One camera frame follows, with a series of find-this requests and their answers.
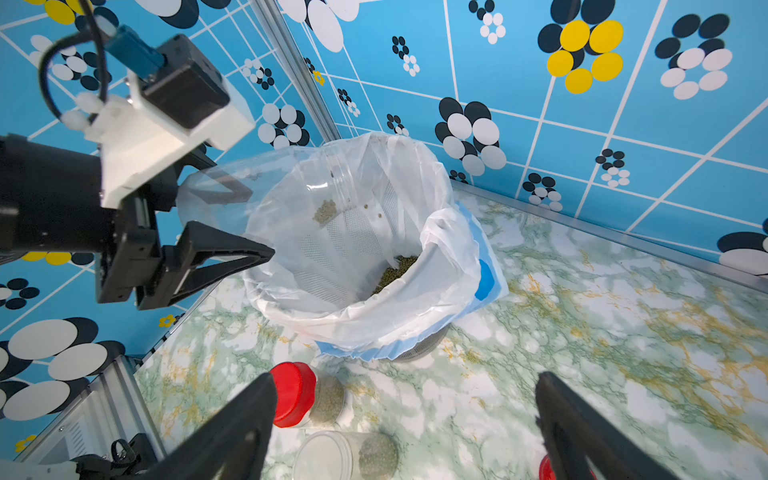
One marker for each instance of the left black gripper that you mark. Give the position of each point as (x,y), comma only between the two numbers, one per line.
(51,202)

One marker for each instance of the lidless clear jar beans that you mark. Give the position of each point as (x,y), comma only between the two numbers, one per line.
(346,456)

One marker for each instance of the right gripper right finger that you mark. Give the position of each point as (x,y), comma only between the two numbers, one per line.
(578,440)

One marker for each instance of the white plastic bin liner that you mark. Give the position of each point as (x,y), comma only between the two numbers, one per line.
(321,285)

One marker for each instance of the grey trash bin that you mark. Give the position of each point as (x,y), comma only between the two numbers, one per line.
(423,348)

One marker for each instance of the red jar lid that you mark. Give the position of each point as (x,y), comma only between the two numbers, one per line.
(545,471)

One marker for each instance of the red lid jar left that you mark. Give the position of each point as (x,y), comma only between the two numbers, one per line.
(306,397)

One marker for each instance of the clear jar with mung beans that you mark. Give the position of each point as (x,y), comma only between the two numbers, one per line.
(296,191)

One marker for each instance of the mung beans pile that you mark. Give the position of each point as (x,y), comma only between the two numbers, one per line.
(394,273)

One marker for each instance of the aluminium front rail frame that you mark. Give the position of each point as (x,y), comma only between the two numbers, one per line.
(111,407)

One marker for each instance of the left aluminium corner post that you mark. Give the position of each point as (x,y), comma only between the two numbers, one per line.
(292,61)

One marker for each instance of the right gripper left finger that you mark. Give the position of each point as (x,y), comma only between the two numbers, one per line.
(232,444)

